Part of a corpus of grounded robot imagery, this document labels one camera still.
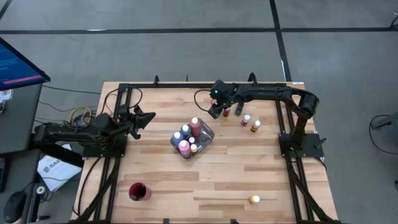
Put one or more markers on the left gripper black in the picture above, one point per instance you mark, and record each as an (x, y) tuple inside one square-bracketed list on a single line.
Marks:
[(130, 123)]

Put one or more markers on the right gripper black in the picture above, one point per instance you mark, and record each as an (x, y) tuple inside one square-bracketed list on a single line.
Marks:
[(225, 93)]

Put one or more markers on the large periwinkle paint bottle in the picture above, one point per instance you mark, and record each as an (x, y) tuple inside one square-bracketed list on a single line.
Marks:
[(177, 138)]

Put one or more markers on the large dark blue paint bottle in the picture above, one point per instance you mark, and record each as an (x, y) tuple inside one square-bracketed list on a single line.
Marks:
[(186, 130)]

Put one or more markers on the translucent grey plastic bin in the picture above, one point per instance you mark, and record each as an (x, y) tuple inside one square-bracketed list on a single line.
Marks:
[(205, 137)]

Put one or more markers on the large pink paint bottle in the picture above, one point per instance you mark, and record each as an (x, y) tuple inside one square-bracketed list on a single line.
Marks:
[(184, 149)]

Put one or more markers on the small yellow black-banded bottle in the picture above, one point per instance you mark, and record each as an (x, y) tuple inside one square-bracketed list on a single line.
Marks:
[(194, 149)]

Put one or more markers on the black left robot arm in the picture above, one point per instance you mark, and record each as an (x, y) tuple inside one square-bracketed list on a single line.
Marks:
[(68, 133)]

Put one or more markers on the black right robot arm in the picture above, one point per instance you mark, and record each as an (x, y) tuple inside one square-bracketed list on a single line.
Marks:
[(267, 91)]

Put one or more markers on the small red paint bottle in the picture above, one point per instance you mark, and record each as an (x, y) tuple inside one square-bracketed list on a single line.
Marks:
[(226, 112)]

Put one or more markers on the small dark green paint bottle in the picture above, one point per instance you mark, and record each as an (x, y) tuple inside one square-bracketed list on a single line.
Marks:
[(239, 109)]

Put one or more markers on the small yellow paint bottle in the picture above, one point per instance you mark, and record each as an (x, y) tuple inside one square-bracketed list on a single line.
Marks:
[(253, 200)]

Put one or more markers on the small pink black-banded bottle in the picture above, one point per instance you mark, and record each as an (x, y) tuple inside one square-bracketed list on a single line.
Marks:
[(245, 121)]

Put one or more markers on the small amber black-banded bottle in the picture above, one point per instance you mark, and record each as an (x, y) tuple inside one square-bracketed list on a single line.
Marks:
[(255, 127)]

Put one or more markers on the dark red plastic cup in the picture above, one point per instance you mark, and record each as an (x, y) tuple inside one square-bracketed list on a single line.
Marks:
[(138, 193)]

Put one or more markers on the black desk bar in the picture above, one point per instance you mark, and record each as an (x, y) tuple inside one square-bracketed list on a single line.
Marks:
[(62, 157)]

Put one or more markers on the white printed paper sheet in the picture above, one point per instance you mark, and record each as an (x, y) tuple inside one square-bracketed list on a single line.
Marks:
[(56, 171)]

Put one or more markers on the grey desk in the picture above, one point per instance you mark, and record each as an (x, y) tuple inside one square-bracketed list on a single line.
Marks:
[(18, 124)]

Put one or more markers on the white tape roll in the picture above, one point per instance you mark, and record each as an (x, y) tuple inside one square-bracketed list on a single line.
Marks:
[(37, 190)]

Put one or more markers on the computer monitor with blue screen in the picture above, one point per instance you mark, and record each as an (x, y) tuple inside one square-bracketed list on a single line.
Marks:
[(15, 68)]

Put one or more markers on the black keyboard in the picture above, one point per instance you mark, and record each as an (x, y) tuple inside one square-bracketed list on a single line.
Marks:
[(3, 174)]

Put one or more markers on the black computer mouse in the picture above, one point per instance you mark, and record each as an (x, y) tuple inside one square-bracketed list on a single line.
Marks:
[(14, 207)]

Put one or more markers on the grey metal stand foot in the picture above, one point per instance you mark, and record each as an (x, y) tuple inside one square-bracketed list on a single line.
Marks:
[(388, 122)]

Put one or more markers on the black metal rig frame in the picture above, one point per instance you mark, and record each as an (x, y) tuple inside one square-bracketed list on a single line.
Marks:
[(202, 85)]

